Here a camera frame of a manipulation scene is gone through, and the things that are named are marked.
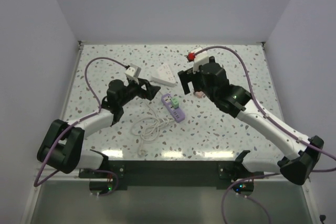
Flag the purple cable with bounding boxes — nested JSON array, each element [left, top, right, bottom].
[[202, 45, 336, 224], [33, 57, 132, 198]]

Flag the pink plug adapter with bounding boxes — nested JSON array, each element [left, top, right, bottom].
[[193, 91, 205, 99]]

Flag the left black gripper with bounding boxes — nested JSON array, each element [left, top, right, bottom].
[[119, 77, 160, 108]]

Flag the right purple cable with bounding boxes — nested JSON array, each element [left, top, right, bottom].
[[202, 45, 336, 224]]

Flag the white triangular power strip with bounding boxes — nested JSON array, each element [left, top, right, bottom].
[[152, 63, 176, 87]]

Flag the green plug adapter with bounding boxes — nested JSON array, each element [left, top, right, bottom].
[[171, 97, 180, 109]]

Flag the purple power strip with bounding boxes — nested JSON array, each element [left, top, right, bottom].
[[161, 93, 185, 123]]

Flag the white power cord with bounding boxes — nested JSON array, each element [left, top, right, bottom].
[[130, 100, 176, 157]]

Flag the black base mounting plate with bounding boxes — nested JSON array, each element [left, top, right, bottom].
[[79, 161, 263, 190]]

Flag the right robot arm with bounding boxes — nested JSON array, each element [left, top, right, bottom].
[[178, 62, 324, 185]]

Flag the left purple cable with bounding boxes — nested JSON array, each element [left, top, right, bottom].
[[33, 57, 132, 198]]

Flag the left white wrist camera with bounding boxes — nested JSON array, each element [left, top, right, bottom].
[[124, 64, 141, 83]]

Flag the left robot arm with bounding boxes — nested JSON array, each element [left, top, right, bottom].
[[37, 78, 161, 178]]

